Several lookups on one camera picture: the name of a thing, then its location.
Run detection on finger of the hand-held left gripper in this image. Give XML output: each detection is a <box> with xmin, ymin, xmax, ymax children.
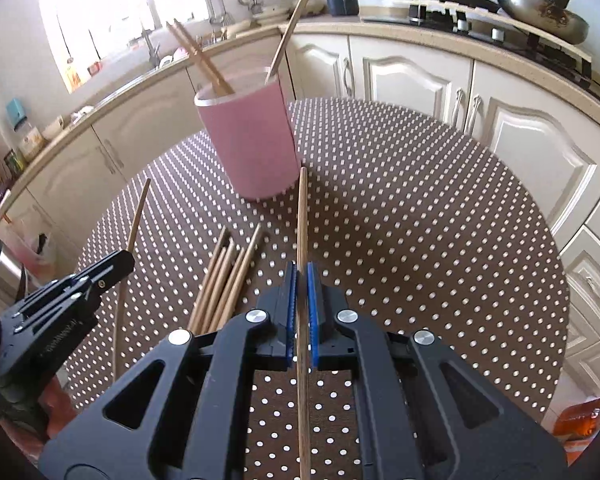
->
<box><xmin>12</xmin><ymin>269</ymin><xmax>131</xmax><ymax>333</ymax></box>
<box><xmin>55</xmin><ymin>250</ymin><xmax>136</xmax><ymax>293</ymax></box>

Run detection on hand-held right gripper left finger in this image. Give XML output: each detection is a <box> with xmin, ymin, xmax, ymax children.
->
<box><xmin>40</xmin><ymin>261</ymin><xmax>298</xmax><ymax>480</ymax></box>

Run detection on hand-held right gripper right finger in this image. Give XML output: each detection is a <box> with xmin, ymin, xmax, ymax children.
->
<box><xmin>306</xmin><ymin>261</ymin><xmax>566</xmax><ymax>480</ymax></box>

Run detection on group of wooden chopsticks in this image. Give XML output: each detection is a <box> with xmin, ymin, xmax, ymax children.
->
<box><xmin>186</xmin><ymin>224</ymin><xmax>263</xmax><ymax>336</ymax></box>

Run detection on pink cylindrical cup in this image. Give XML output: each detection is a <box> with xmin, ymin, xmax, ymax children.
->
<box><xmin>194</xmin><ymin>71</ymin><xmax>302</xmax><ymax>201</ymax></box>

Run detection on chopstick pair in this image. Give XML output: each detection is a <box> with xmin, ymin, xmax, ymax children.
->
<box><xmin>172</xmin><ymin>19</ymin><xmax>235</xmax><ymax>93</ymax></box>

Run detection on hanging plastic bag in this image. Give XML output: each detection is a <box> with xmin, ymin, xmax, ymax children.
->
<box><xmin>5</xmin><ymin>220</ymin><xmax>56</xmax><ymax>281</ymax></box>

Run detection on stainless steel bin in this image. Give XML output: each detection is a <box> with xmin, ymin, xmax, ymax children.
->
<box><xmin>0</xmin><ymin>240</ymin><xmax>28</xmax><ymax>306</ymax></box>

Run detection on round table, polka-dot cloth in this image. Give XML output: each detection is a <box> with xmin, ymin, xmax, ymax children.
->
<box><xmin>62</xmin><ymin>97</ymin><xmax>571</xmax><ymax>480</ymax></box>

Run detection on white lidded jar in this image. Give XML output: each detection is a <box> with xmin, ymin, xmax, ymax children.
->
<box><xmin>19</xmin><ymin>127</ymin><xmax>46</xmax><ymax>158</ymax></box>

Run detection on stainless steel sink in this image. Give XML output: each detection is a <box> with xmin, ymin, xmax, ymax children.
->
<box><xmin>95</xmin><ymin>60</ymin><xmax>181</xmax><ymax>106</ymax></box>

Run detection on metal sink faucet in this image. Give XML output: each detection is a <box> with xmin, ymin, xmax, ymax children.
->
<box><xmin>141</xmin><ymin>25</ymin><xmax>162</xmax><ymax>68</ymax></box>

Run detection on cream kitchen base cabinets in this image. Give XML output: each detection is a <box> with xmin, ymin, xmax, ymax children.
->
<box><xmin>0</xmin><ymin>30</ymin><xmax>600</xmax><ymax>396</ymax></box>

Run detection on kitchen window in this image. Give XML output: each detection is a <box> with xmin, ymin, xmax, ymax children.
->
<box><xmin>32</xmin><ymin>0</ymin><xmax>201</xmax><ymax>93</ymax></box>

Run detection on hanging metal ladle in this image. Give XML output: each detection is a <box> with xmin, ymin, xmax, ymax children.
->
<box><xmin>202</xmin><ymin>0</ymin><xmax>226</xmax><ymax>26</ymax></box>

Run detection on beige kitchen countertop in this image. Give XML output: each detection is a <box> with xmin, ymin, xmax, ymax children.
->
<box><xmin>0</xmin><ymin>12</ymin><xmax>600</xmax><ymax>241</ymax></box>

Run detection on orange oil bottle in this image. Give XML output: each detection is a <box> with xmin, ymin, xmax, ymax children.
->
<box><xmin>552</xmin><ymin>396</ymin><xmax>600</xmax><ymax>453</ymax></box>

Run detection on black gas stove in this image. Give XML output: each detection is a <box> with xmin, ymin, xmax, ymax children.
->
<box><xmin>362</xmin><ymin>0</ymin><xmax>600</xmax><ymax>108</ymax></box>

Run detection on blue wall holder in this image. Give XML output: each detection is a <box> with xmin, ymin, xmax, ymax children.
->
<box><xmin>6</xmin><ymin>99</ymin><xmax>28</xmax><ymax>128</ymax></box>

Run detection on metal wok with black handle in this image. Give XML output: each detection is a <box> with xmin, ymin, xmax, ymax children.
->
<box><xmin>493</xmin><ymin>0</ymin><xmax>591</xmax><ymax>46</ymax></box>

